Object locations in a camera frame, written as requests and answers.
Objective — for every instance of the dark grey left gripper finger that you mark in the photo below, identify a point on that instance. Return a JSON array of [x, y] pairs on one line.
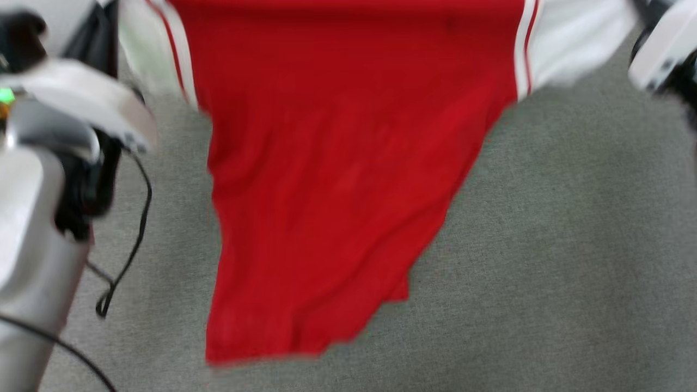
[[92, 38]]

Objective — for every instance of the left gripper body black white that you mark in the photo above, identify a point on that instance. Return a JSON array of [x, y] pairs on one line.
[[92, 100]]

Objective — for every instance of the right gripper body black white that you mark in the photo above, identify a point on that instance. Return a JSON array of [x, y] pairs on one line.
[[661, 49]]

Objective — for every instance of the red and white jersey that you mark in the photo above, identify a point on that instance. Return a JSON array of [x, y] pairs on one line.
[[337, 163]]

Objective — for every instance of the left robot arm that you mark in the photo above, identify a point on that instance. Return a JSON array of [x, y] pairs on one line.
[[32, 245]]

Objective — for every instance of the grey fabric sofa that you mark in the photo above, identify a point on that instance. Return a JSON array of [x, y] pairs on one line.
[[544, 245]]

